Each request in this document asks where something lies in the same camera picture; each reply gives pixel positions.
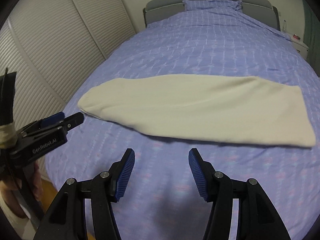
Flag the purple floral duvet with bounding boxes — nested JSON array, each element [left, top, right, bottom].
[[46, 9, 319, 239]]

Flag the purple floral pillow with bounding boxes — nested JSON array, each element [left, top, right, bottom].
[[183, 0, 242, 12]]

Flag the white louvered wardrobe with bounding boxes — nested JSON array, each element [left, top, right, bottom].
[[1, 0, 135, 129]]

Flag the grey padded headboard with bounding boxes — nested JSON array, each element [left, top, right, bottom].
[[143, 0, 280, 30]]

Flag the cream white pants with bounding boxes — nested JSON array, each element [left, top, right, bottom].
[[78, 74, 316, 147]]

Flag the person left hand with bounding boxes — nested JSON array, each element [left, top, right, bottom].
[[0, 160, 43, 219]]

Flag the clear plastic bottle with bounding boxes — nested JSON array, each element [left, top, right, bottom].
[[282, 20, 287, 33]]

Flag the white nightstand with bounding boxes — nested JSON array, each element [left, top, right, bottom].
[[285, 33, 309, 60]]

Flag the green curtain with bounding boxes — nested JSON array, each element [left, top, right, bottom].
[[303, 0, 320, 76]]

